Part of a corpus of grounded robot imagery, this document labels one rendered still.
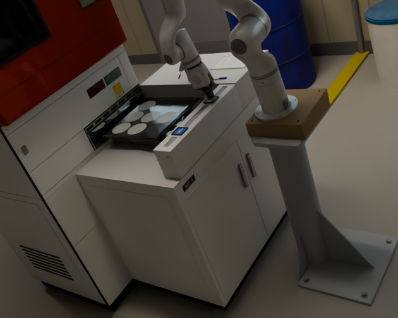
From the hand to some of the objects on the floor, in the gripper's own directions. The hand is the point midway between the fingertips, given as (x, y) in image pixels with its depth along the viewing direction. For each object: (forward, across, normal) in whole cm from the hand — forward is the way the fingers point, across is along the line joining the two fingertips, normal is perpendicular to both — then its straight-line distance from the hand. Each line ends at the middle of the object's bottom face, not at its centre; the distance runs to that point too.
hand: (210, 94), depth 223 cm
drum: (+81, +97, -190) cm, 228 cm away
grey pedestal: (+105, -18, -4) cm, 107 cm away
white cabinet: (+92, +46, -2) cm, 102 cm away
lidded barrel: (+102, -4, -197) cm, 222 cm away
